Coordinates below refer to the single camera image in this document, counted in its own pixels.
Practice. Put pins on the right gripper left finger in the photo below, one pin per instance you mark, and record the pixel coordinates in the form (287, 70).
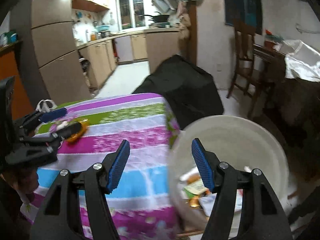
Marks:
(59, 215)

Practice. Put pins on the orange plastic wrapper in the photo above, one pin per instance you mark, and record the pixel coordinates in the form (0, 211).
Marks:
(80, 132)

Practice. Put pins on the gold cigarette pack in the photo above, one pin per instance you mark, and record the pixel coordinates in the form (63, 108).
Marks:
(194, 203)

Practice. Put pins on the white alcohol wipes pack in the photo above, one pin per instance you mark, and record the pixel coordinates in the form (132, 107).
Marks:
(208, 201)

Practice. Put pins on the floral purple tablecloth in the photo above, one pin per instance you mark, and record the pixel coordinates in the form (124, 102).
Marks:
(140, 206)

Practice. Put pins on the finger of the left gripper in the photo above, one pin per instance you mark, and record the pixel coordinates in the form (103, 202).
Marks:
(53, 115)

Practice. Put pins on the green toothpaste box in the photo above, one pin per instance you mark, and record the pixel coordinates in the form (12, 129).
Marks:
(195, 188)

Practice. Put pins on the white crumpled sheet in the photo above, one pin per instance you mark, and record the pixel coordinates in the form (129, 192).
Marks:
(301, 60)

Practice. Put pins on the black wok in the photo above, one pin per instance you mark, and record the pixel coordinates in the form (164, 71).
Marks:
(159, 18)

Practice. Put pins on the kitchen base cabinets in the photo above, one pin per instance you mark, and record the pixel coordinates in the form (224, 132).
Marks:
(153, 45)

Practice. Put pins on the dark wooden dining table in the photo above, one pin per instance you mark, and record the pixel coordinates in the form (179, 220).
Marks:
(292, 105)

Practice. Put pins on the dark window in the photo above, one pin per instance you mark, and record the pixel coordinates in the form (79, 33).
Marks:
(248, 11)

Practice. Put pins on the operator hand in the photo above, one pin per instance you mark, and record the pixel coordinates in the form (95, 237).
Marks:
(24, 180)

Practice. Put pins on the teal basin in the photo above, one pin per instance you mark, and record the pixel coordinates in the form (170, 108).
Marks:
(103, 28)

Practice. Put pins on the kitchen window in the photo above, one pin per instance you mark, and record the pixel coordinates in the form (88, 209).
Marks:
(131, 14)

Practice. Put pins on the dark wooden chair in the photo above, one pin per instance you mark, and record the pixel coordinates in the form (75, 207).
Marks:
(248, 79)

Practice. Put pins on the black fabric covered object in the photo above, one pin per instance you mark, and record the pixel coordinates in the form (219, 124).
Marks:
(190, 91)

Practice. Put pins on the white red snack packet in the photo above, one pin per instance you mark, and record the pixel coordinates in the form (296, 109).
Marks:
(59, 125)

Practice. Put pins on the grey three-door refrigerator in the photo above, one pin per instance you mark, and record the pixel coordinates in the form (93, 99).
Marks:
(49, 61)

